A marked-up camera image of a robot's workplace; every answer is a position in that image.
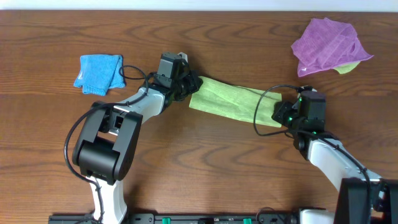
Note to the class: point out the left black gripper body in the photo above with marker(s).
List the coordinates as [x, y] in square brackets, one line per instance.
[193, 83]

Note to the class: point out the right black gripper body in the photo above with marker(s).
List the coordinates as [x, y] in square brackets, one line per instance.
[286, 116]

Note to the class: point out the green microfiber cloth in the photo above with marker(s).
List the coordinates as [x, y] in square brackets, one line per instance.
[236, 102]

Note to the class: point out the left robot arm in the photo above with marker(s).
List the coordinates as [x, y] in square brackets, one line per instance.
[105, 149]

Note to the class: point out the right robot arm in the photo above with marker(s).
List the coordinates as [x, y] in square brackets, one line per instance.
[363, 195]

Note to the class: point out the purple microfiber cloth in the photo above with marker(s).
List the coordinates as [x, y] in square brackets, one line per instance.
[326, 44]

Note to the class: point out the blue folded cloth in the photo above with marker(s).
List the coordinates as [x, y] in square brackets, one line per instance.
[99, 73]

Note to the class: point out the black mounting rail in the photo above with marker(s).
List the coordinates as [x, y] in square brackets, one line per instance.
[205, 218]

